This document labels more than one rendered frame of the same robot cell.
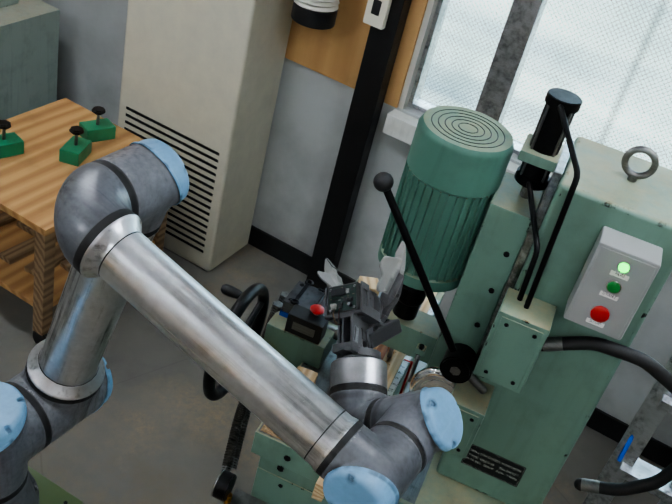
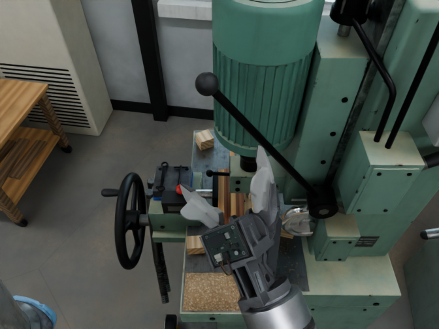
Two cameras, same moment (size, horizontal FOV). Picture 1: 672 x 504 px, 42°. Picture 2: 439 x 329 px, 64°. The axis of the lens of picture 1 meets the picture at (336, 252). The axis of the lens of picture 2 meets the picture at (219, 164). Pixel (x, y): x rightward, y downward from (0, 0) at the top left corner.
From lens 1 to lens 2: 97 cm
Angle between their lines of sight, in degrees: 18
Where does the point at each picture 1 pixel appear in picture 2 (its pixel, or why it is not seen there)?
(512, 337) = (385, 181)
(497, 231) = (332, 82)
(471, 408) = (347, 235)
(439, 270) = (280, 134)
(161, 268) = not seen: outside the picture
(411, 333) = not seen: hidden behind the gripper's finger
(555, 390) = not seen: hidden behind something
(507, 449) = (364, 231)
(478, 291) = (320, 138)
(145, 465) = (114, 269)
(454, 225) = (287, 92)
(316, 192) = (136, 67)
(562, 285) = (415, 111)
